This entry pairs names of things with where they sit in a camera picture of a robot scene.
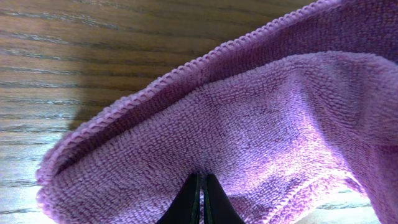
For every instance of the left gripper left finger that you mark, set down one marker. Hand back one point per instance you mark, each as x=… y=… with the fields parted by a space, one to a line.
x=185 y=208

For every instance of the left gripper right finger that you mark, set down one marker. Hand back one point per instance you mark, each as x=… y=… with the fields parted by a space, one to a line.
x=217 y=207

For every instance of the pink microfiber cloth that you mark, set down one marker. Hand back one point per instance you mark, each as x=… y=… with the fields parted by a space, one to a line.
x=282 y=116

